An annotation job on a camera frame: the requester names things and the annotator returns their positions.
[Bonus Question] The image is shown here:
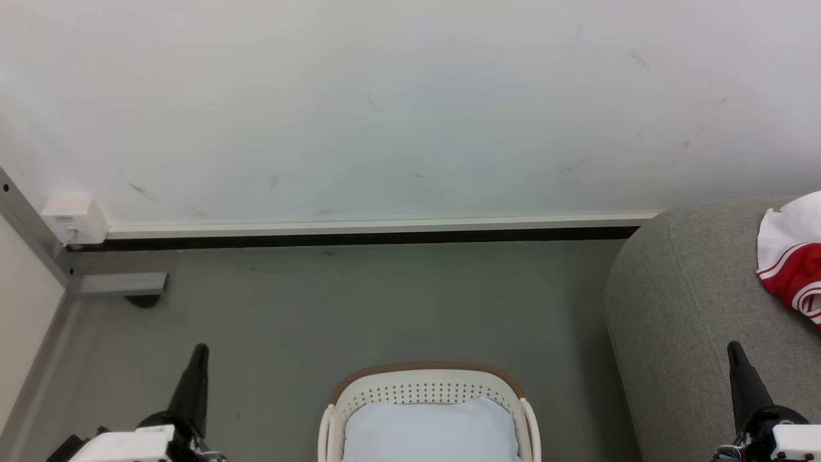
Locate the grey fabric sofa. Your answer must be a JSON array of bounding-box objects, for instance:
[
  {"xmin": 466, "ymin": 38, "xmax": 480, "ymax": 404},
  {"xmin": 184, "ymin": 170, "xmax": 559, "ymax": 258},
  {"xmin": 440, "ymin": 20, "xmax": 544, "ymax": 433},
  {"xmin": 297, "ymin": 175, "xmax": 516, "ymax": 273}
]
[{"xmin": 603, "ymin": 196, "xmax": 821, "ymax": 462}]

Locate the grey metal foot bracket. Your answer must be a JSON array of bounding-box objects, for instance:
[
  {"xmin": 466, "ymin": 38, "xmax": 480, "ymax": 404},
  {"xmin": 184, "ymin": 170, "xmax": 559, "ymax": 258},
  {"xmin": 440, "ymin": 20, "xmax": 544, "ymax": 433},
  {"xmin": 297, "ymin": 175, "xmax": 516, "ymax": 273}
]
[{"xmin": 78, "ymin": 272, "xmax": 170, "ymax": 296}]

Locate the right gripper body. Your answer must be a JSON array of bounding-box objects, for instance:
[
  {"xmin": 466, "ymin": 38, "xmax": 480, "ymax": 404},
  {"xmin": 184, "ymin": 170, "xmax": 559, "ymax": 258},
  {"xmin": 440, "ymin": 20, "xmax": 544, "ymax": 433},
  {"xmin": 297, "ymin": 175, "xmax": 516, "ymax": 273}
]
[{"xmin": 712, "ymin": 404, "xmax": 821, "ymax": 462}]

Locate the pale blue cloth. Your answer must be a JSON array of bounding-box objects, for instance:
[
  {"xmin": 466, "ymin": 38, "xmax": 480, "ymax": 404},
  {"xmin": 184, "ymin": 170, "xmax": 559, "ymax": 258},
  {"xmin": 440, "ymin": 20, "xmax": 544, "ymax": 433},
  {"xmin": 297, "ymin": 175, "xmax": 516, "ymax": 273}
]
[{"xmin": 342, "ymin": 397, "xmax": 521, "ymax": 462}]

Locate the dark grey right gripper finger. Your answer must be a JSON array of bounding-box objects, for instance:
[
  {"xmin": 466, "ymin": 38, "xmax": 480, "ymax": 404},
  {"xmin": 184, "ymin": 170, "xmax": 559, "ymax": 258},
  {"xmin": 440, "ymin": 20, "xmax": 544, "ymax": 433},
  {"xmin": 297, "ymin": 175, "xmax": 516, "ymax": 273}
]
[
  {"xmin": 727, "ymin": 341, "xmax": 756, "ymax": 429},
  {"xmin": 736, "ymin": 345, "xmax": 778, "ymax": 419}
]

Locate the white wall junction box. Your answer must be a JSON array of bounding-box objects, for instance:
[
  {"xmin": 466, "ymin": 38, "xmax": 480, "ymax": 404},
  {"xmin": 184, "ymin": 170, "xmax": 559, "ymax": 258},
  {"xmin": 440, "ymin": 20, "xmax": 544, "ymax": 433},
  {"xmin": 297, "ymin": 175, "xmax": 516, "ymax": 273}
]
[{"xmin": 40, "ymin": 194, "xmax": 110, "ymax": 246}]

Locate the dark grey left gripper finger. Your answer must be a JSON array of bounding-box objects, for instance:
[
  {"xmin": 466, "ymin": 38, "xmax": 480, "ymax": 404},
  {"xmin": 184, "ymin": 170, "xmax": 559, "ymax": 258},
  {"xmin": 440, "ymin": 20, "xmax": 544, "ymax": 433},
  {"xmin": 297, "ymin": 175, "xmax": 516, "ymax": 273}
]
[
  {"xmin": 168, "ymin": 345, "xmax": 201, "ymax": 431},
  {"xmin": 188, "ymin": 343, "xmax": 210, "ymax": 438}
]

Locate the grey metal frame post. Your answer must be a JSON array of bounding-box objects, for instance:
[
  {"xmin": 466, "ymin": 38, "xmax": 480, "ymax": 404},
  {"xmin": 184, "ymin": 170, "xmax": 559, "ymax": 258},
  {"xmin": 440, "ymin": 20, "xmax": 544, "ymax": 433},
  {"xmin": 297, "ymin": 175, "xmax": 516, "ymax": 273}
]
[{"xmin": 0, "ymin": 168, "xmax": 83, "ymax": 295}]

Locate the white plastic laundry basket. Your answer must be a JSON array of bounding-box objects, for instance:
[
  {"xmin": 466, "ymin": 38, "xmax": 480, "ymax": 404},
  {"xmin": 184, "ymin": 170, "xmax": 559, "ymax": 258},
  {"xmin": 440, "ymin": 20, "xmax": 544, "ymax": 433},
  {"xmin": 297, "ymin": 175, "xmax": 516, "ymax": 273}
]
[{"xmin": 317, "ymin": 361, "xmax": 542, "ymax": 462}]

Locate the red and white jersey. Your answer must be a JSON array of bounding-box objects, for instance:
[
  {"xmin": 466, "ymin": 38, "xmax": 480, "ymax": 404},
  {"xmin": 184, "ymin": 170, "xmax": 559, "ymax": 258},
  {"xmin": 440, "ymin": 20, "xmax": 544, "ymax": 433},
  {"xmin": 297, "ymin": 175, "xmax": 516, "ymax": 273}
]
[{"xmin": 756, "ymin": 191, "xmax": 821, "ymax": 329}]

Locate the white baseboard strip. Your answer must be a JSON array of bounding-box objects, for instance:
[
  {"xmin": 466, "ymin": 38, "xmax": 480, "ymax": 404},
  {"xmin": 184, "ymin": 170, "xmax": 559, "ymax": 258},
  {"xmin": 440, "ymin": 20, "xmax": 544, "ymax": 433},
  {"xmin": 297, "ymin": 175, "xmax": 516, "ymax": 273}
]
[{"xmin": 106, "ymin": 214, "xmax": 661, "ymax": 241}]

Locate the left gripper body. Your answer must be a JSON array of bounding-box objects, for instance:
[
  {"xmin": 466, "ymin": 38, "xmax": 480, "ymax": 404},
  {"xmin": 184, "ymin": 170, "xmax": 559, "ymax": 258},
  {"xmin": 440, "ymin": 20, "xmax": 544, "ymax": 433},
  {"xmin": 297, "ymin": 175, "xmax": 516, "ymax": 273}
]
[{"xmin": 48, "ymin": 411, "xmax": 226, "ymax": 462}]

